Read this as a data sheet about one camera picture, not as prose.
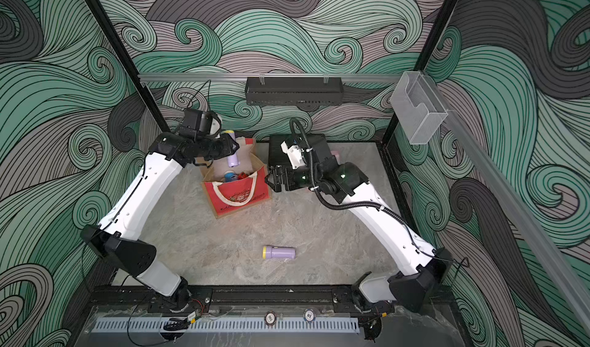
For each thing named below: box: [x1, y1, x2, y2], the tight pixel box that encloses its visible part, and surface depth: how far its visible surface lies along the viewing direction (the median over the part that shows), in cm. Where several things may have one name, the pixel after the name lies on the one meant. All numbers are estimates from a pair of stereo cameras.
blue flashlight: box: [224, 171, 239, 183], surface depth 99 cm
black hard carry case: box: [268, 133, 332, 167], surface depth 52 cm
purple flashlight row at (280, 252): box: [261, 245, 297, 261], surface depth 83 cm
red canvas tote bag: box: [198, 137, 271, 219], surface depth 85 cm
